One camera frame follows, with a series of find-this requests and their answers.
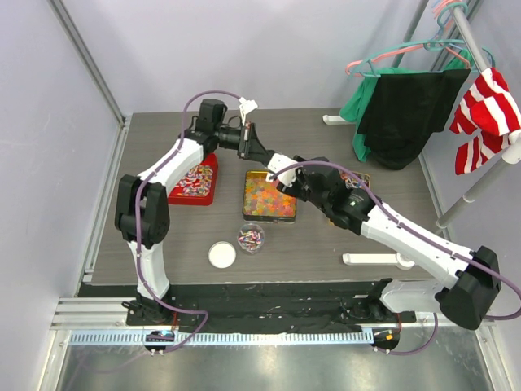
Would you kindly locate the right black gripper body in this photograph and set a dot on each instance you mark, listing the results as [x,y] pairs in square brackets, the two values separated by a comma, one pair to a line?
[299,188]

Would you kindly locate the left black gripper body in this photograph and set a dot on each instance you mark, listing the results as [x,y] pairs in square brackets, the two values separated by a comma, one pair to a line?
[243,147]

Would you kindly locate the gold gummy tin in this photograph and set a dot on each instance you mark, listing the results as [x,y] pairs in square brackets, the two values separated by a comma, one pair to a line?
[263,202]

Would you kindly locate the red candy tin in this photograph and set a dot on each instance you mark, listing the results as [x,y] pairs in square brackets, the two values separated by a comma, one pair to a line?
[197,188]

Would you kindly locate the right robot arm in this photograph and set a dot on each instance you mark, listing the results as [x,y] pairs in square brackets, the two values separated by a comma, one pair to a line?
[464,282]

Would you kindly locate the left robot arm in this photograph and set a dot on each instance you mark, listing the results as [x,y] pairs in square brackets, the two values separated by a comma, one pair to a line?
[142,206]

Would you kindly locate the small gold lollipop tin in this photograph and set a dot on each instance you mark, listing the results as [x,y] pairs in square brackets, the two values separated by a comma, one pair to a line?
[356,182]

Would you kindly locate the clear round jar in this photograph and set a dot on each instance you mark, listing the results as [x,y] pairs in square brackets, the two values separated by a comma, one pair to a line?
[251,238]

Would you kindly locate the green hanging garment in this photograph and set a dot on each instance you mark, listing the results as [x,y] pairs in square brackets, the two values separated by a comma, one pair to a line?
[358,102]

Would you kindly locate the white round lid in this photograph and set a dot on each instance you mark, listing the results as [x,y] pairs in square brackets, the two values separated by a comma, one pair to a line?
[222,255]

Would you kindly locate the black hanging cloth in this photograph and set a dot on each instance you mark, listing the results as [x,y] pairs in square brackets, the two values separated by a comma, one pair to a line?
[411,114]

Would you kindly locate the teal clothes hanger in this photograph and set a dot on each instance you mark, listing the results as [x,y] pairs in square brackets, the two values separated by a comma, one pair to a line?
[456,47]

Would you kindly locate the white clothes rack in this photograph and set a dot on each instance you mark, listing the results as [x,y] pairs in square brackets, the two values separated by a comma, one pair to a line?
[405,115]

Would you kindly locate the red white striped sock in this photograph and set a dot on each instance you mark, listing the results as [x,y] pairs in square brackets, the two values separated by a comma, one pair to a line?
[489,111]

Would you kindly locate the pink clothes hanger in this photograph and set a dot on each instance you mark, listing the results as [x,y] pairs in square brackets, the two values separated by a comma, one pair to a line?
[441,10]

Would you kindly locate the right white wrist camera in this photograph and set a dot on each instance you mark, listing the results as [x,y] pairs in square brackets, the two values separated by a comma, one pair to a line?
[276,164]

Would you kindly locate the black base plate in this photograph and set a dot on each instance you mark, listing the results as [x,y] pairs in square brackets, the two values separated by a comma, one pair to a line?
[268,308]

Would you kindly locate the aluminium frame rail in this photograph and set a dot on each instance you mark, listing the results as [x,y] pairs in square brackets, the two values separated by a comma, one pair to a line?
[98,321]

